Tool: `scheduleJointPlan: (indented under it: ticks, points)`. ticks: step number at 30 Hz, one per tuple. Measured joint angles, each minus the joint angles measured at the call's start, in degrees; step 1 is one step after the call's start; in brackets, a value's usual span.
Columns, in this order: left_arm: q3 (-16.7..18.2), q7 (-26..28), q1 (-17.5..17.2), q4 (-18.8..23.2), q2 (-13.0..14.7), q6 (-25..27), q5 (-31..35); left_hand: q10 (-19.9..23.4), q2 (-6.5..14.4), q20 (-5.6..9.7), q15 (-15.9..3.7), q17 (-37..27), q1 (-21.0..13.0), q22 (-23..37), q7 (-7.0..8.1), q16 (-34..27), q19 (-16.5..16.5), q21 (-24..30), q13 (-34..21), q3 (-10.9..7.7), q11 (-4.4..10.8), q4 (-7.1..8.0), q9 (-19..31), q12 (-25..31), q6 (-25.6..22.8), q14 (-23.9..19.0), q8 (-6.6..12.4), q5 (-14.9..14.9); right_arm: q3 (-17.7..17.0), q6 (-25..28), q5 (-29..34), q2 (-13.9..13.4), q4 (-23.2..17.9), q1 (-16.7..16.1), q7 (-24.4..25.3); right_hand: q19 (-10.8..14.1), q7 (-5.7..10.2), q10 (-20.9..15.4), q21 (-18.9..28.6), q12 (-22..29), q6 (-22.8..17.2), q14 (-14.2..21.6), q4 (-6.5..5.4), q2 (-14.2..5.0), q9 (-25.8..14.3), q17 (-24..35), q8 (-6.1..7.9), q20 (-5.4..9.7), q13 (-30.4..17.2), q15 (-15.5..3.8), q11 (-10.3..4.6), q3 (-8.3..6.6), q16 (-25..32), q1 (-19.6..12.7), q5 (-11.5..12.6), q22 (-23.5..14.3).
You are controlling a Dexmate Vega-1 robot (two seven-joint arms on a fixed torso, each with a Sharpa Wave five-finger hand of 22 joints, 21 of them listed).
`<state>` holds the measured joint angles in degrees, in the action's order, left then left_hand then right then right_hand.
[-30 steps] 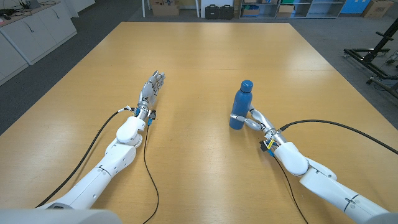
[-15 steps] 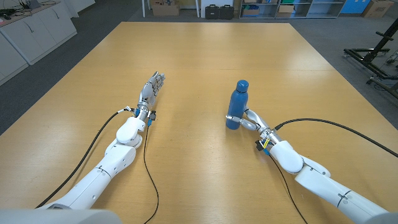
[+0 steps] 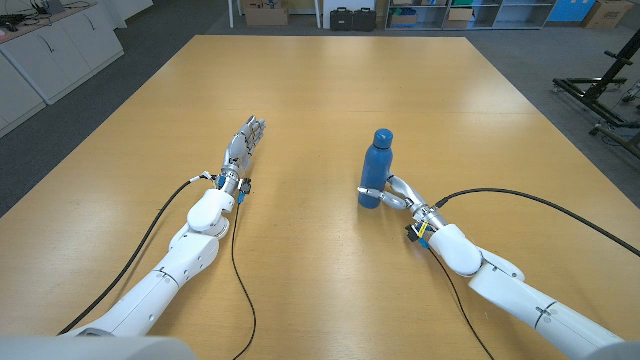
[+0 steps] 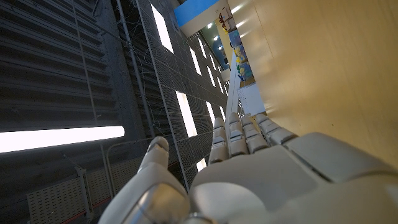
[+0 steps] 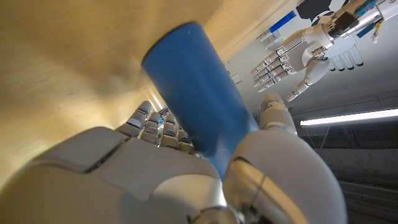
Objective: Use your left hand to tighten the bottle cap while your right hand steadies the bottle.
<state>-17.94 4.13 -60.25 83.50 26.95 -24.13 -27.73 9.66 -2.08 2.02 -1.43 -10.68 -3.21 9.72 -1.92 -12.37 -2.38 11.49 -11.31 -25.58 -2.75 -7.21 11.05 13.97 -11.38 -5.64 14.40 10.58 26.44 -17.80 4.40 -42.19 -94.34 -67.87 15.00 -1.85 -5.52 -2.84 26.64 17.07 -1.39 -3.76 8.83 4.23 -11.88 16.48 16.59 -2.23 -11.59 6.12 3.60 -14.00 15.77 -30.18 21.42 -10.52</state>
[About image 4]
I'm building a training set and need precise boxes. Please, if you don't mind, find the blue ceiling beam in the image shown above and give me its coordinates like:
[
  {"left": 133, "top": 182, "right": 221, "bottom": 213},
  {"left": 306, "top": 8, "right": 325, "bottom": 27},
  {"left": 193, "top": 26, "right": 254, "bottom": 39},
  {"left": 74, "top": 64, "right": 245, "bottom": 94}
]
[{"left": 173, "top": 0, "right": 221, "bottom": 28}]

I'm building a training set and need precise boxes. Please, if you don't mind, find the grey ceiling pipe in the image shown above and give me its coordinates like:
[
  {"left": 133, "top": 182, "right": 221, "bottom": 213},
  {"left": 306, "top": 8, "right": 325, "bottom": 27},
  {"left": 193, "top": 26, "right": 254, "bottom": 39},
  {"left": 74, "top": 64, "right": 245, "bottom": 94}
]
[{"left": 116, "top": 0, "right": 157, "bottom": 139}]

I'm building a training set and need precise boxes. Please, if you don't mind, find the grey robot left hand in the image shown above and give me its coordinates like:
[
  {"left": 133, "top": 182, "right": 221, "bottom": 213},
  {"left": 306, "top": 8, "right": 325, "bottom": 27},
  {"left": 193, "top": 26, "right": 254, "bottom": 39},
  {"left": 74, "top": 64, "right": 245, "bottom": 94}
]
[{"left": 98, "top": 111, "right": 398, "bottom": 224}]

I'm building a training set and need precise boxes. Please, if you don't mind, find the white whiteboard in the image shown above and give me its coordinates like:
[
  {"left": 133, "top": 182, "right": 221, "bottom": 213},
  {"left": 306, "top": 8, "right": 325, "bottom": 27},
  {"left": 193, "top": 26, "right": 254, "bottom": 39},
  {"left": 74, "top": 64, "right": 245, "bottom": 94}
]
[{"left": 237, "top": 82, "right": 267, "bottom": 117}]

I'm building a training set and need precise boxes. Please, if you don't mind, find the long ceiling tube light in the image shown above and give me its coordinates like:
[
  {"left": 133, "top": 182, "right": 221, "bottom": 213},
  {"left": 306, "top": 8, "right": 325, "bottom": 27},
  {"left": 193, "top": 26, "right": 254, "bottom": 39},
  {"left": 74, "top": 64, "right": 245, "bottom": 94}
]
[{"left": 0, "top": 125, "right": 126, "bottom": 154}]

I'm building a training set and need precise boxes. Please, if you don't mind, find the rectangular ceiling panel light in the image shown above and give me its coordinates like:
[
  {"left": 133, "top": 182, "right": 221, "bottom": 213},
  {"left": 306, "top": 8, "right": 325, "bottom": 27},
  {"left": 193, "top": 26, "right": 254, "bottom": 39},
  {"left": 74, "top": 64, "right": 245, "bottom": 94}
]
[
  {"left": 175, "top": 90, "right": 198, "bottom": 138},
  {"left": 150, "top": 3, "right": 175, "bottom": 55}
]

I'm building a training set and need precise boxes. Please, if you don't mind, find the colourful poster board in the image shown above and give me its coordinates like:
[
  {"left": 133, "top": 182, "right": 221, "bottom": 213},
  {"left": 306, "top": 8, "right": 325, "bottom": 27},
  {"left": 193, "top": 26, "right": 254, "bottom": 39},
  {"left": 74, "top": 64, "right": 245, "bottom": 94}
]
[{"left": 228, "top": 29, "right": 255, "bottom": 82}]

